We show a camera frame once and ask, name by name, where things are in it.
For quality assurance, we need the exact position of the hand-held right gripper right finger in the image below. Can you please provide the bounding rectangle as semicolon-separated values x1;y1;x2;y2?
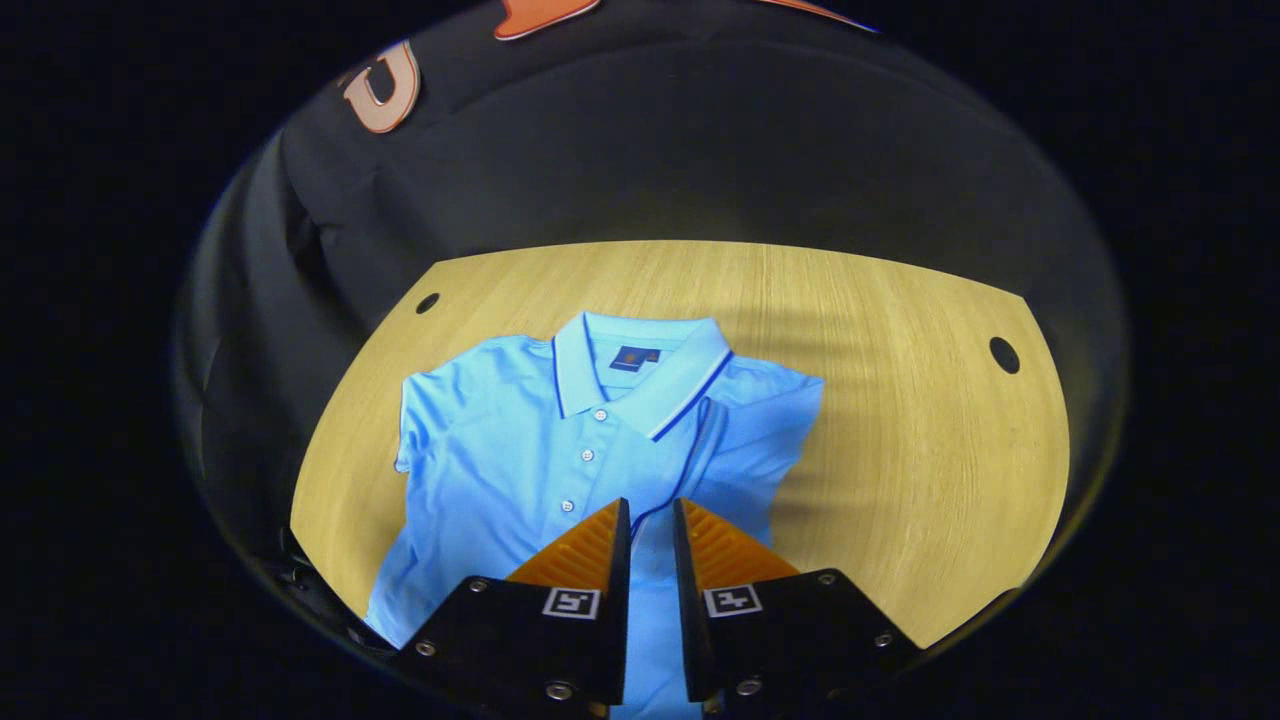
672;497;926;706

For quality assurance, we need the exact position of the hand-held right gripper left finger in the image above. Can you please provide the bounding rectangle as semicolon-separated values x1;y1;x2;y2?
395;497;633;713

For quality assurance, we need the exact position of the light blue T-shirt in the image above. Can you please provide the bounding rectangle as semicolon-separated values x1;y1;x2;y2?
362;310;827;720

